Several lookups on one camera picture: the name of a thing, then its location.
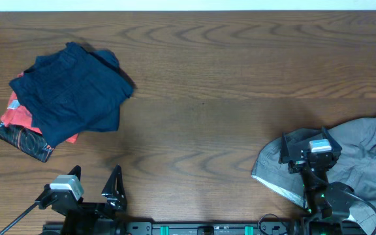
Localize folded red t-shirt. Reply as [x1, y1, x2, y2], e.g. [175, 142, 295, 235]
[0, 71, 80, 144]

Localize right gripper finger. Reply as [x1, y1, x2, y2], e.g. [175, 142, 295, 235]
[321, 127, 342, 153]
[279, 133, 290, 163]

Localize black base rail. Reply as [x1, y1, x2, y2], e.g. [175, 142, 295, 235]
[42, 218, 368, 235]

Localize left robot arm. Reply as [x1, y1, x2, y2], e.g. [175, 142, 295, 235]
[35, 165, 127, 235]

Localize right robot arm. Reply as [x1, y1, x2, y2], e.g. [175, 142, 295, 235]
[279, 127, 376, 234]

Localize folded black orange-print garment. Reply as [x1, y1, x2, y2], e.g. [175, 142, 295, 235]
[0, 122, 54, 163]

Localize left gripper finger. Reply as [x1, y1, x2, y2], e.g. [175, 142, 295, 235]
[67, 165, 81, 181]
[101, 164, 127, 204]

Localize small black base cable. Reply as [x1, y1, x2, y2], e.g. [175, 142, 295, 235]
[258, 213, 290, 235]

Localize grey shorts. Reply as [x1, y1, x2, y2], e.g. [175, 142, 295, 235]
[251, 117, 376, 208]

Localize folded navy shorts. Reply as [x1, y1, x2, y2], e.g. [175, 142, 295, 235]
[87, 50, 136, 132]

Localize navy shorts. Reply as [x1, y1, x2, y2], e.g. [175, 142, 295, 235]
[87, 50, 136, 132]
[9, 42, 134, 148]

